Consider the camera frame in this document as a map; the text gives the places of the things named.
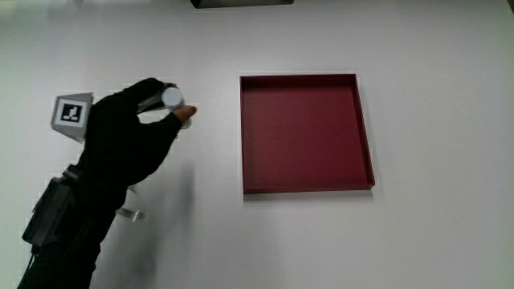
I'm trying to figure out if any person's left hand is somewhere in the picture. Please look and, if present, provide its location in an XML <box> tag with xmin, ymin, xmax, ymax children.
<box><xmin>50</xmin><ymin>77</ymin><xmax>198</xmax><ymax>186</ymax></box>

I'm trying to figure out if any white glue stick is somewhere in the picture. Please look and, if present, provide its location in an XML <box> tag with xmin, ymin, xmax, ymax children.
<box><xmin>161</xmin><ymin>87</ymin><xmax>193</xmax><ymax>130</ymax></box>

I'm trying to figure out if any black wrist sensor box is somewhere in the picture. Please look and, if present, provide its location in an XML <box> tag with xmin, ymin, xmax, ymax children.
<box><xmin>22</xmin><ymin>164</ymin><xmax>81</xmax><ymax>247</ymax></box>

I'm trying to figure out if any dark object at table edge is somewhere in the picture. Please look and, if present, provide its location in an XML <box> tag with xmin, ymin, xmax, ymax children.
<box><xmin>190</xmin><ymin>0</ymin><xmax>295</xmax><ymax>10</ymax></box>

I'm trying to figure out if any red square tray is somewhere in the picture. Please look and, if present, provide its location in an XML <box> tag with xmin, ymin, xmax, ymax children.
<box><xmin>239</xmin><ymin>73</ymin><xmax>376</xmax><ymax>195</ymax></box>

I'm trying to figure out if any clear plastic strap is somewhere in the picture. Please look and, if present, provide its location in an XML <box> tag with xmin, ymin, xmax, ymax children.
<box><xmin>115</xmin><ymin>185</ymin><xmax>147</xmax><ymax>222</ymax></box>

